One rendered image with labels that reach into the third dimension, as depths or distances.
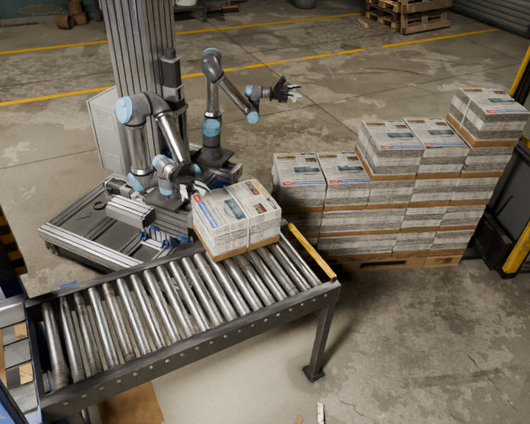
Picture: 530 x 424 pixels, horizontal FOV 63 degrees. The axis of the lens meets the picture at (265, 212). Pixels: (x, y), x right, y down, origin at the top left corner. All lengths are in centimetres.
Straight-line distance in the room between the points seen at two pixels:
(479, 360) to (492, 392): 21
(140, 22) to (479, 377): 275
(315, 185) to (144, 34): 127
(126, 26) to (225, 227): 111
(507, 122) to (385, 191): 80
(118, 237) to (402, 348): 207
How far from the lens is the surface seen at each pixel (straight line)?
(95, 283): 220
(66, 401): 191
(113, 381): 190
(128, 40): 245
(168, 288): 211
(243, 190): 225
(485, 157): 306
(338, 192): 279
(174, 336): 194
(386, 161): 275
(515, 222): 379
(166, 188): 216
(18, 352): 207
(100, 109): 272
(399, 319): 316
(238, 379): 273
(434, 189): 305
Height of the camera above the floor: 239
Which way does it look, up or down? 40 degrees down
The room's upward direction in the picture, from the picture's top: 4 degrees clockwise
